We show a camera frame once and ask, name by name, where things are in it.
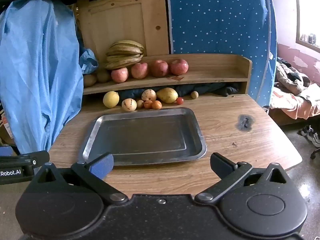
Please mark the light blue raincoat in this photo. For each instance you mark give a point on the light blue raincoat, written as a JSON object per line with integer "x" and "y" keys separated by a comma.
{"x": 37, "y": 67}

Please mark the large striped pepino melon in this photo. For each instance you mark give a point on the large striped pepino melon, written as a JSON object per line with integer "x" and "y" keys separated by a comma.
{"x": 149, "y": 95}

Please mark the bed with pink sheet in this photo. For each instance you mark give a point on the bed with pink sheet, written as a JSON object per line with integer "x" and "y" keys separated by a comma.
{"x": 292, "y": 105}

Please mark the pile of clothes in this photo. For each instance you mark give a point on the pile of clothes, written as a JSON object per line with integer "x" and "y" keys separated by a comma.
{"x": 290, "y": 77}

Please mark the small brown round fruit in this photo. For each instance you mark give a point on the small brown round fruit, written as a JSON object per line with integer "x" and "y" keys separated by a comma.
{"x": 194, "y": 95}

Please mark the wooden panel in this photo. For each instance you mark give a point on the wooden panel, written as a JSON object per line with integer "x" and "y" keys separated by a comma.
{"x": 120, "y": 22}

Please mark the red tomato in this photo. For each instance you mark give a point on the red tomato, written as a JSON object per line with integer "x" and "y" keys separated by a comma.
{"x": 147, "y": 104}

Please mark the black chair base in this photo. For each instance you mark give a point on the black chair base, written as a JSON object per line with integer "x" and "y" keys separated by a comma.
{"x": 315, "y": 153}

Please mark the blue plastic bag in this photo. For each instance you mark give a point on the blue plastic bag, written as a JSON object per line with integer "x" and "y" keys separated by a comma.
{"x": 88, "y": 61}

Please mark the yellow mango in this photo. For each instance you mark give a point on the yellow mango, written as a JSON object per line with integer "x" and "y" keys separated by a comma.
{"x": 167, "y": 95}

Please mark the red apple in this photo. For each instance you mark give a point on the red apple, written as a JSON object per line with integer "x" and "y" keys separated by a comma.
{"x": 119, "y": 75}
{"x": 159, "y": 68}
{"x": 179, "y": 67}
{"x": 139, "y": 70}

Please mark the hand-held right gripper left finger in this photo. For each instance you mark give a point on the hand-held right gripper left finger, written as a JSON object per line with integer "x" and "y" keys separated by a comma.
{"x": 103, "y": 166}

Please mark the metal tray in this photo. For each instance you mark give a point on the metal tray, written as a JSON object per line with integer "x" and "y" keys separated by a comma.
{"x": 145, "y": 135}

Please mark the blue dotted cloth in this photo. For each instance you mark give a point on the blue dotted cloth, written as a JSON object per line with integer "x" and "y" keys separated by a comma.
{"x": 220, "y": 17}

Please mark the orange mandarin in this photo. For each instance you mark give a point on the orange mandarin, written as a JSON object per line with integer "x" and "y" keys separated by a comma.
{"x": 157, "y": 104}

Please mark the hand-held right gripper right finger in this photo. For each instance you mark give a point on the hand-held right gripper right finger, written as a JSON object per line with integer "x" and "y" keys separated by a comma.
{"x": 222, "y": 163}

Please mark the small striped pepino melon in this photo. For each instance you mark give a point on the small striped pepino melon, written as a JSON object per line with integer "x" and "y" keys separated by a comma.
{"x": 129, "y": 104}

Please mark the round yellow fruit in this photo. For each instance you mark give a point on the round yellow fruit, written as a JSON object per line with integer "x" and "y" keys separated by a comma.
{"x": 111, "y": 99}

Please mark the dark blue jacket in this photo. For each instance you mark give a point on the dark blue jacket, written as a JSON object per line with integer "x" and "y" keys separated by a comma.
{"x": 210, "y": 88}

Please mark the small cherry tomato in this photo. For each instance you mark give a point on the small cherry tomato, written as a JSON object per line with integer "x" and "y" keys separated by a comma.
{"x": 180, "y": 101}

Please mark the bunch of bananas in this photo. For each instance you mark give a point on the bunch of bananas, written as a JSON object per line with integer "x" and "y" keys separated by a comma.
{"x": 125, "y": 55}

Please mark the window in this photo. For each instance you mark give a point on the window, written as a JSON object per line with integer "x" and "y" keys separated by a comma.
{"x": 308, "y": 17}

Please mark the brown kiwi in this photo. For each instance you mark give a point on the brown kiwi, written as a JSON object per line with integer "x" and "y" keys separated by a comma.
{"x": 89, "y": 80}
{"x": 103, "y": 76}

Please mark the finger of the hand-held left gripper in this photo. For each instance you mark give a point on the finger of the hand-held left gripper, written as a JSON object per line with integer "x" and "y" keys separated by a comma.
{"x": 27, "y": 159}

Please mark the white black sneaker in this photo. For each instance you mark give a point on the white black sneaker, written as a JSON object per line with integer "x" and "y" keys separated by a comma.
{"x": 315, "y": 138}
{"x": 305, "y": 131}

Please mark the small beige fruit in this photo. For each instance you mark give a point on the small beige fruit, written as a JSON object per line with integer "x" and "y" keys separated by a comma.
{"x": 140, "y": 103}

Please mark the wooden shelf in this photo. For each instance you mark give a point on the wooden shelf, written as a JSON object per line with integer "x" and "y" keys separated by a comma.
{"x": 215, "y": 67}

